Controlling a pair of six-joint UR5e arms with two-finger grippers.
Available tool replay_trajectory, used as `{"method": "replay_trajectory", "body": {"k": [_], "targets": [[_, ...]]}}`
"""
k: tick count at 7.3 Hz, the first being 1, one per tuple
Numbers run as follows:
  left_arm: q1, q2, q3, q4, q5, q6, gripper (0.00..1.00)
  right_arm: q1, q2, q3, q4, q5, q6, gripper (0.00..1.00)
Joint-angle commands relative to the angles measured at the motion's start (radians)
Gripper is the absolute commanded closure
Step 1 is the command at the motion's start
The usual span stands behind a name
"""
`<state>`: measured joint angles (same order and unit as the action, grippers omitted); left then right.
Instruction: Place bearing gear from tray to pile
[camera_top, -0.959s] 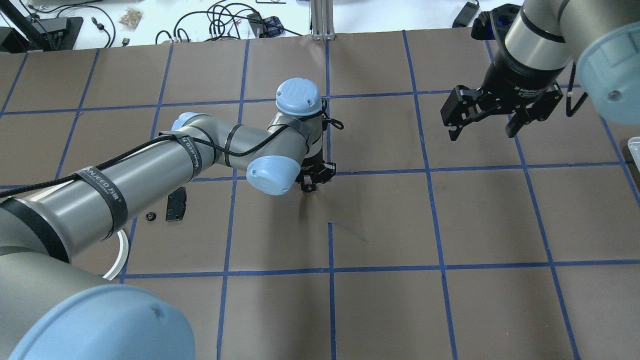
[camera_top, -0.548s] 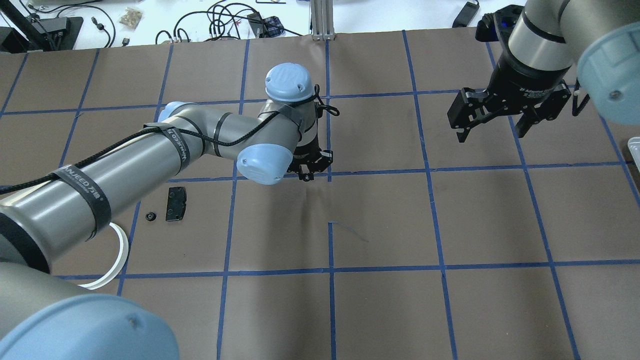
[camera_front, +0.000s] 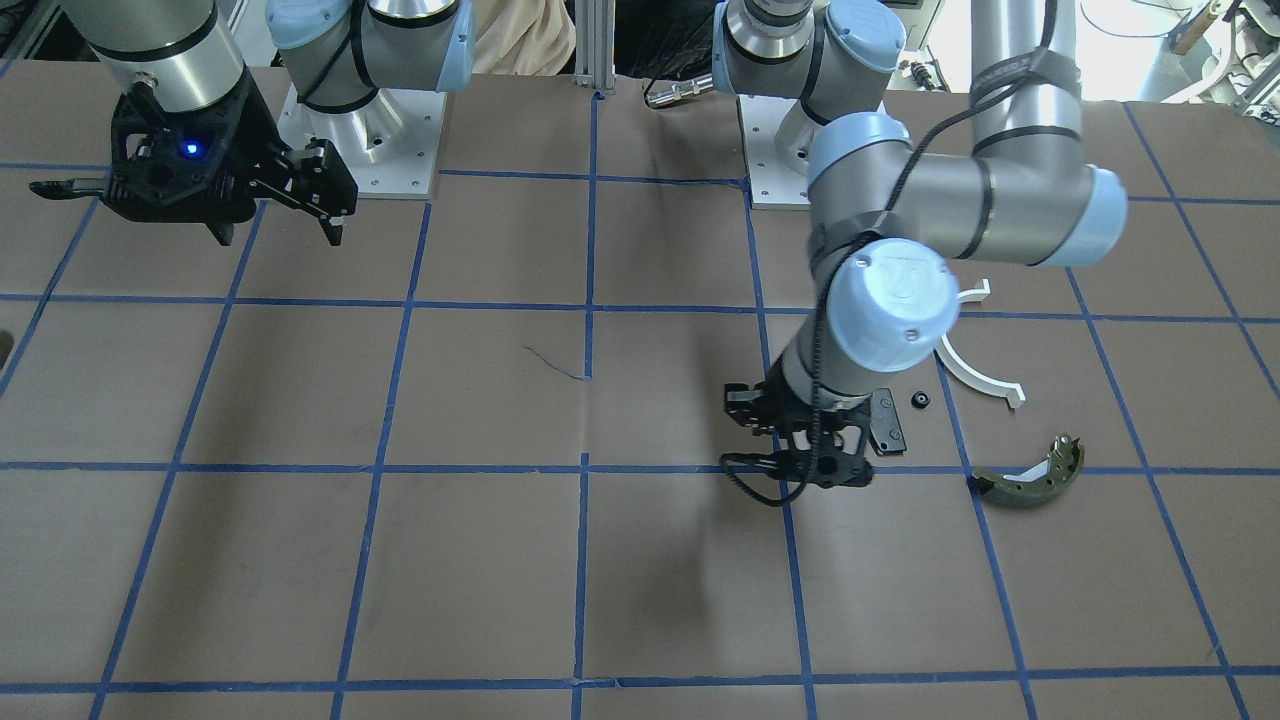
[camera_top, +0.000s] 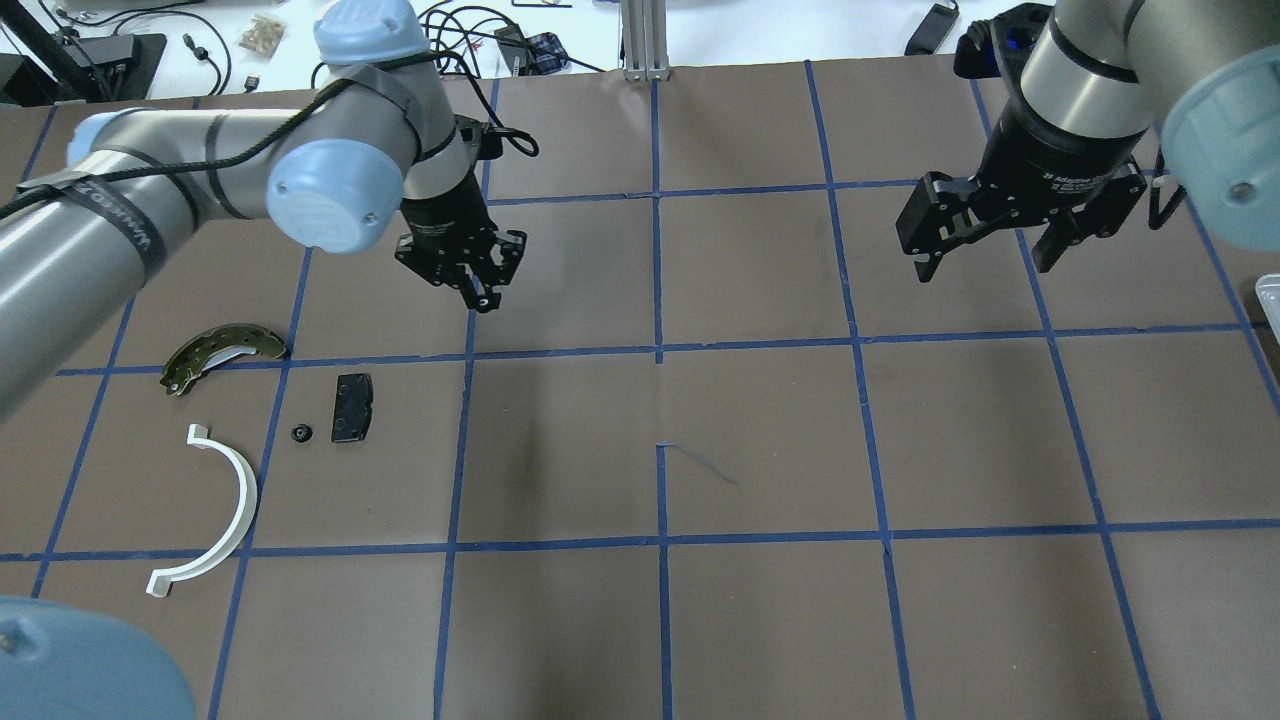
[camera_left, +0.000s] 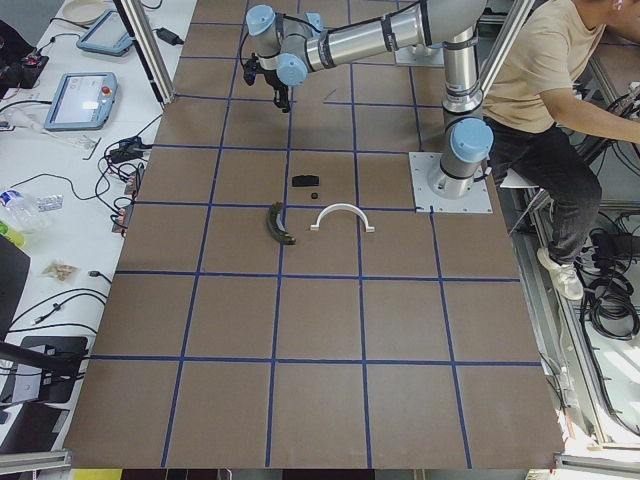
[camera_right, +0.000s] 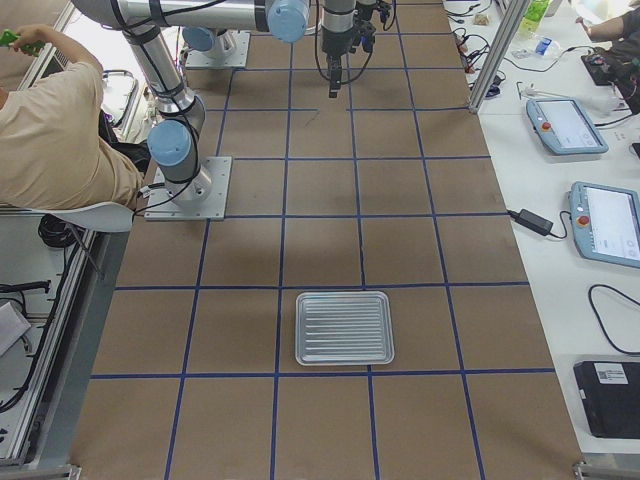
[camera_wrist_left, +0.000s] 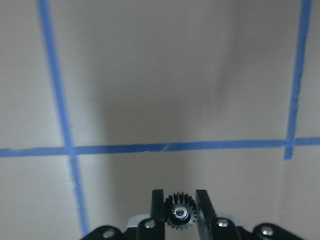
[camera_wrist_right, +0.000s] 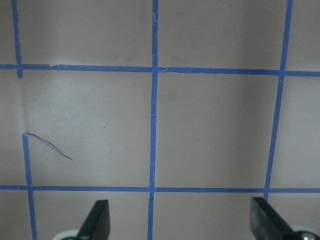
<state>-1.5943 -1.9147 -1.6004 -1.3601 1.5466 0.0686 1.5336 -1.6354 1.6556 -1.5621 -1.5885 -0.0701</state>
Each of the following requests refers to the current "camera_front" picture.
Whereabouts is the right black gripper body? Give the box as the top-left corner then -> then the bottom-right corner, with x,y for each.
100,76 -> 358,225

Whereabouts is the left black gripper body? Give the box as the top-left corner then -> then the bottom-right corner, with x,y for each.
724,379 -> 876,491

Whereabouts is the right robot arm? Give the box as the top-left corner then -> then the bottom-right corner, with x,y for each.
31,1 -> 476,246

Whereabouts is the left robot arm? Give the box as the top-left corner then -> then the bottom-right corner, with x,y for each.
712,1 -> 1128,495

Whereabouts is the black brake pad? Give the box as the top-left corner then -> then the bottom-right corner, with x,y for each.
869,388 -> 908,456

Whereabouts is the green brake shoe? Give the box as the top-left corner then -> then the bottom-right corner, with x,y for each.
972,434 -> 1085,509

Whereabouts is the person in beige shirt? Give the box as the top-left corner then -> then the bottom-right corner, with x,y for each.
472,1 -> 576,76

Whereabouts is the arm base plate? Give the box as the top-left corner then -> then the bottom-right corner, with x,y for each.
276,88 -> 451,200
740,92 -> 901,211

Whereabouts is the white curved plastic bracket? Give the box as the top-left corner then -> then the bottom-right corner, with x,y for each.
934,278 -> 1028,411

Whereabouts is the aluminium frame post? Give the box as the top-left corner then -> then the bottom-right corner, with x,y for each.
573,0 -> 616,95

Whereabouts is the silver metal tool handle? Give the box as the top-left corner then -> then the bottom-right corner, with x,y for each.
643,74 -> 716,110

